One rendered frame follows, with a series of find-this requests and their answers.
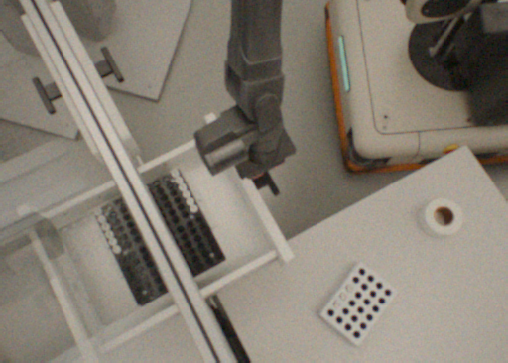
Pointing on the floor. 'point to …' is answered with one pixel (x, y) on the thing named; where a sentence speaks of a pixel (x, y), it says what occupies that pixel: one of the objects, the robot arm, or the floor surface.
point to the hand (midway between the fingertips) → (257, 165)
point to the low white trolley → (471, 205)
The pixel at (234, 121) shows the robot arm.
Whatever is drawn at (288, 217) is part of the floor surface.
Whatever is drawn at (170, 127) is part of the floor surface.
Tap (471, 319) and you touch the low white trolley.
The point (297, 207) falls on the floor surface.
